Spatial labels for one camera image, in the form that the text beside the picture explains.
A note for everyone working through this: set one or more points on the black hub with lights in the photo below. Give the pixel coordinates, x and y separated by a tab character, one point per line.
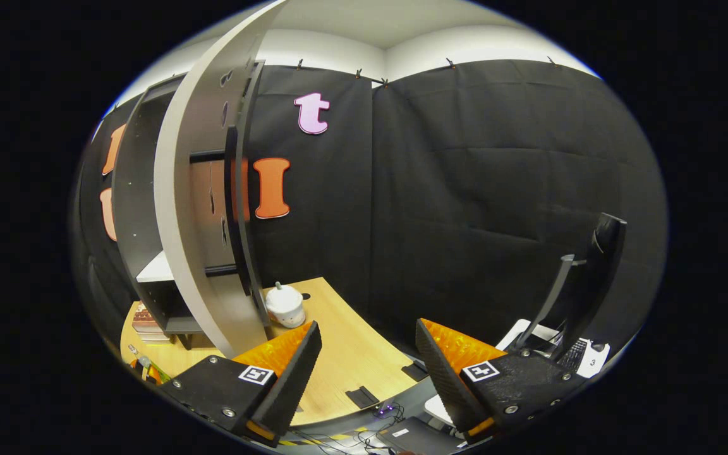
384	411

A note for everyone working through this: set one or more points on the white ceramic lidded pot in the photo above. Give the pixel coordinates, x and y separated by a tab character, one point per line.
286	308

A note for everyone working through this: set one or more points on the dark grey flat device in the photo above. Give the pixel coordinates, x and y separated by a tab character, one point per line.
418	437

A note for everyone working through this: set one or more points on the black keyboard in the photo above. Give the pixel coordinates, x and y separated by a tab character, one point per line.
572	355

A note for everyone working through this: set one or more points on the stack of books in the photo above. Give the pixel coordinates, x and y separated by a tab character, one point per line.
146	322

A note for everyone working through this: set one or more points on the white paper sheet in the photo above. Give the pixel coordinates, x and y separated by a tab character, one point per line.
593	363

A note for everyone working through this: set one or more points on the black backdrop cloth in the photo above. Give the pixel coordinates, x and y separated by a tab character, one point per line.
465	189

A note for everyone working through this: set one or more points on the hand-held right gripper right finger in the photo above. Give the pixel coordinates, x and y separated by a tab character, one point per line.
446	385

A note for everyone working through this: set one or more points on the beige cabinet door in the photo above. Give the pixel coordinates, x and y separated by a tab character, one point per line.
177	189

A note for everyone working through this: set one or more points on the white cabinet shelf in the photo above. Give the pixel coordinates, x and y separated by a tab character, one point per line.
157	270

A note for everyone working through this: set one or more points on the yellow black floor tape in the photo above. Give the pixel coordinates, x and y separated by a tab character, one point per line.
332	437

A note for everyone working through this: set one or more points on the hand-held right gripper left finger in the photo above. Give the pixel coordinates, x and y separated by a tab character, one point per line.
291	385

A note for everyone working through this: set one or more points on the grey cabinet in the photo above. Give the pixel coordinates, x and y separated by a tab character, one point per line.
127	208

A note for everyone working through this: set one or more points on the black monitor on stand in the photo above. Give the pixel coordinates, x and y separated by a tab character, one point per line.
604	265

